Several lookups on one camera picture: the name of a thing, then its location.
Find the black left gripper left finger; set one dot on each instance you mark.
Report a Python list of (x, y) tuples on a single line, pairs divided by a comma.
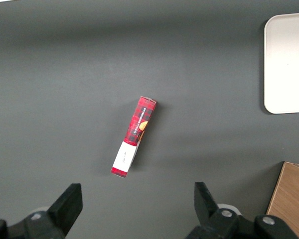
[(64, 209)]

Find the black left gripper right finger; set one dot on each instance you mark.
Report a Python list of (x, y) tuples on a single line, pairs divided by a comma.
[(209, 209)]

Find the light wooden cabinet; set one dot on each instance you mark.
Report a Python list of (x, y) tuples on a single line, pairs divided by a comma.
[(292, 199)]

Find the red tartan shortbread box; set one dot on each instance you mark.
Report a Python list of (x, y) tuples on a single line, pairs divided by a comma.
[(139, 119)]

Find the beige plastic tray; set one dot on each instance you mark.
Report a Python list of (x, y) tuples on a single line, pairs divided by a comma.
[(287, 64)]

